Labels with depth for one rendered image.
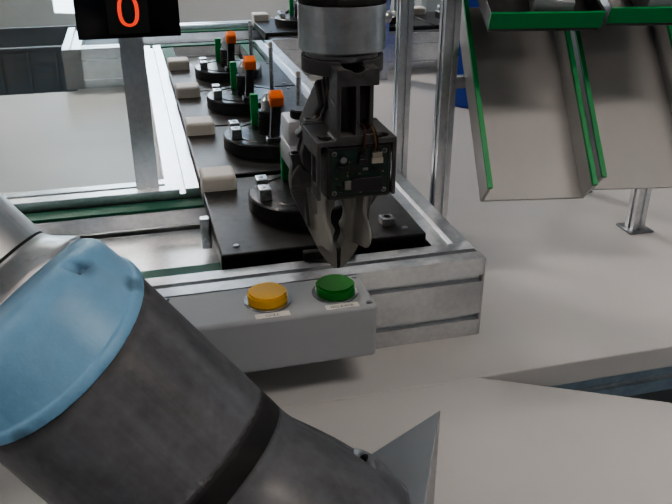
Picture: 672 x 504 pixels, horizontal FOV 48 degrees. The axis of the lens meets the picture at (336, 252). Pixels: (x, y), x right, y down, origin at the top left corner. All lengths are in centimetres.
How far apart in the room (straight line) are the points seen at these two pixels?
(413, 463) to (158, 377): 17
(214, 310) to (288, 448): 37
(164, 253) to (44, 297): 62
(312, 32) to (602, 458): 46
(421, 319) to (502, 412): 15
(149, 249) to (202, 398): 63
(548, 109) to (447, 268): 28
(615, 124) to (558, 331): 29
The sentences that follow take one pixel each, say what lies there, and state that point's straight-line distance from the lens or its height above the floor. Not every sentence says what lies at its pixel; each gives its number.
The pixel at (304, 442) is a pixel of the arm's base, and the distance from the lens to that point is 42.
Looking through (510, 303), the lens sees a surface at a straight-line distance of 99.
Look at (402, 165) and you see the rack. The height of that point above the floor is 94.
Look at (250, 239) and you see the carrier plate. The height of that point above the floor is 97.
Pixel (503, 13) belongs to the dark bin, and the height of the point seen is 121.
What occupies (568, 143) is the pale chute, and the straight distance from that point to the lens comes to 101.
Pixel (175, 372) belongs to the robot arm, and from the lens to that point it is 39.
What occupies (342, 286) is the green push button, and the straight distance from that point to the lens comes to 77.
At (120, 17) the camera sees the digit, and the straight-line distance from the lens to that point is 98.
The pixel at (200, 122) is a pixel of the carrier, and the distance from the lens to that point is 127.
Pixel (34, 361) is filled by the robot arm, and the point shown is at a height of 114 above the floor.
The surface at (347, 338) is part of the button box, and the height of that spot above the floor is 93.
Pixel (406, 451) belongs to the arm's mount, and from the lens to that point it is 49.
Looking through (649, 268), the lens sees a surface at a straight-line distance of 114.
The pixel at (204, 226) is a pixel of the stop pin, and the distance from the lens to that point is 95.
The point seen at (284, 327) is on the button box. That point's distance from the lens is 75.
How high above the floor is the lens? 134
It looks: 26 degrees down
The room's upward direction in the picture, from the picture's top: straight up
